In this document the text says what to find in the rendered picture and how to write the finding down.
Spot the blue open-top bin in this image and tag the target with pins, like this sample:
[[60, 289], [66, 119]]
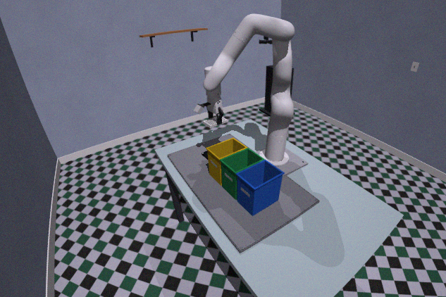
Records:
[[258, 186]]

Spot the green open-top bin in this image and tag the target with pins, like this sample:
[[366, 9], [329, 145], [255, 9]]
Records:
[[235, 163]]

